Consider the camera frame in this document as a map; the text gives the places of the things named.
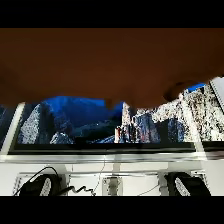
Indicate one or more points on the brown garment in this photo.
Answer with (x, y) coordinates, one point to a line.
(100, 60)

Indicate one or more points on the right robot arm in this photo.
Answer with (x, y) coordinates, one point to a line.
(193, 188)

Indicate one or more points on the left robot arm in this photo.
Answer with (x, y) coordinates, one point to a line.
(35, 187)

